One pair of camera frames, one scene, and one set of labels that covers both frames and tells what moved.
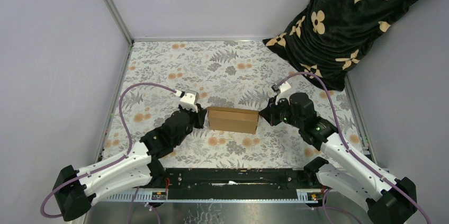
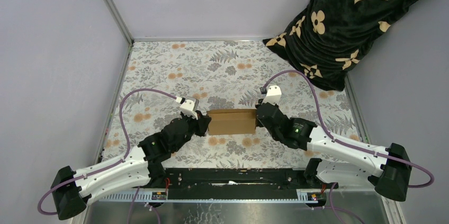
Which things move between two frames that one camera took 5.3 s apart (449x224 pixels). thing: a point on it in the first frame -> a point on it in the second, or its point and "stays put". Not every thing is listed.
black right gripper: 269,113 -> 258,124
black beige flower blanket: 349,9 stays put
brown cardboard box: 232,119 stays put
